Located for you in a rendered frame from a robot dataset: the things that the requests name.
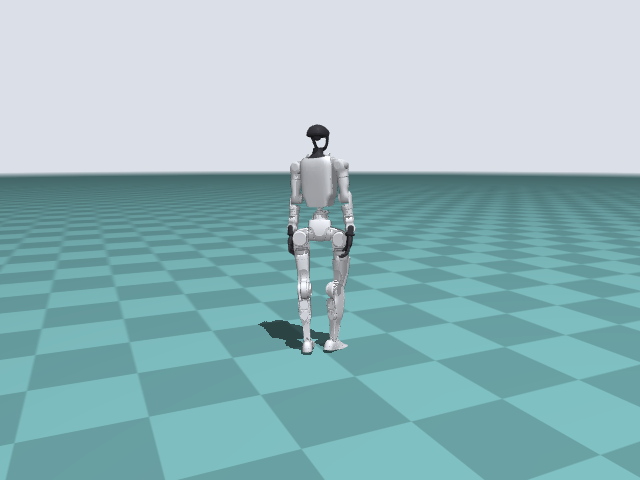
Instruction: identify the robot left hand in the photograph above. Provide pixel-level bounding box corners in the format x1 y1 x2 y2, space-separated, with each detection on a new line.
288 225 295 255

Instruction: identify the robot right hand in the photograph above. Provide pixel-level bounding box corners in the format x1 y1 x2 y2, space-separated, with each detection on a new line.
339 225 355 258

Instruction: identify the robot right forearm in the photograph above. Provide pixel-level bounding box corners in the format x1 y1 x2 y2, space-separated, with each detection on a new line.
341 191 356 233

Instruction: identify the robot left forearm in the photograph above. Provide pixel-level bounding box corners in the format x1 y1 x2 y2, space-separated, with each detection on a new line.
287 197 300 232

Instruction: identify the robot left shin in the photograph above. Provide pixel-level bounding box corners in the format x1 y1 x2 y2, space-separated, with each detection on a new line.
297 283 311 342

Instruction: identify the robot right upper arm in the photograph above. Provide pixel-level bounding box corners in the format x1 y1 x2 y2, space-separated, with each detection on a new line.
331 158 349 203

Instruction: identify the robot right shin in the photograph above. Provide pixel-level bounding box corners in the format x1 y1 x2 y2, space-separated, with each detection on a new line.
327 284 345 342

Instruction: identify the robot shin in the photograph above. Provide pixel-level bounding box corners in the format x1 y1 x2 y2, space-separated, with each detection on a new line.
297 283 311 342
327 284 345 342

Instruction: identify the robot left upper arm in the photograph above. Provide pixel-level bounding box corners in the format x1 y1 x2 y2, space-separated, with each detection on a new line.
290 160 303 204

